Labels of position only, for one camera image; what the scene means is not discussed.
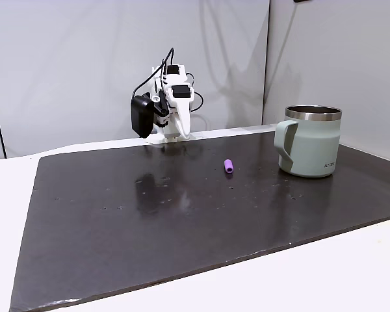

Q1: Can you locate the black oval camera box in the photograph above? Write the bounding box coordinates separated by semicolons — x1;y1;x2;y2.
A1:
130;92;156;139

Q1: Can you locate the thick black camera cable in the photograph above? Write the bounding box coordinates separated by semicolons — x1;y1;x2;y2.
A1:
131;47;176;102

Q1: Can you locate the pale green steel-rimmed mug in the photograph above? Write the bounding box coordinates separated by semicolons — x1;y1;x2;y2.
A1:
273;105;343;179

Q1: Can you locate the dark brown table mat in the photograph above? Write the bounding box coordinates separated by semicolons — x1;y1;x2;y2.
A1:
8;131;390;312

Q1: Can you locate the thin black motor cable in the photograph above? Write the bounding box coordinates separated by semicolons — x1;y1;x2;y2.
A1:
185;72;205;113

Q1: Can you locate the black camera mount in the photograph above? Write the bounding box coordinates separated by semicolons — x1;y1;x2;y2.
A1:
157;90;170;117

